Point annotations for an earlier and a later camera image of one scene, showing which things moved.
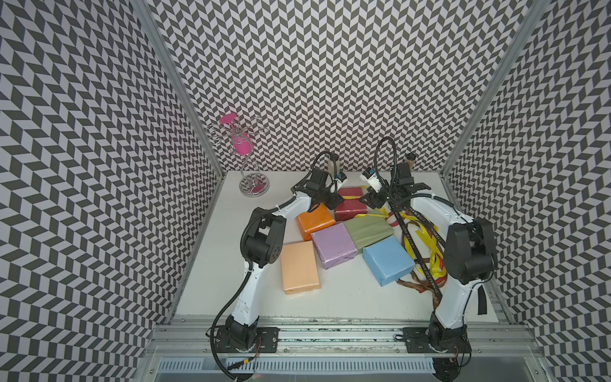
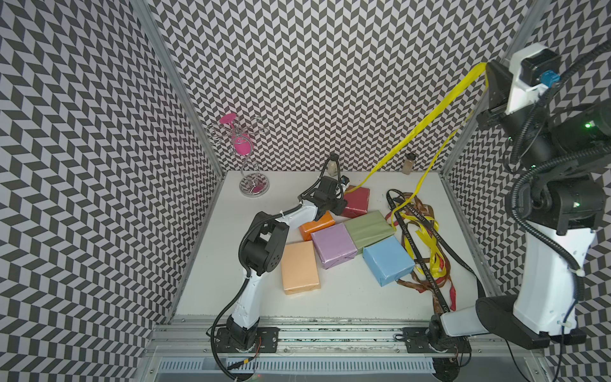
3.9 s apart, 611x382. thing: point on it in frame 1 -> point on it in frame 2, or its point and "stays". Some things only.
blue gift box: (389, 259) stays
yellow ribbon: (380, 212) -> (480, 70)
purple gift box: (334, 244) stays
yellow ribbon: (437, 270) stays
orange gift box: (319, 218) stays
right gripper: (374, 200) -> (498, 100)
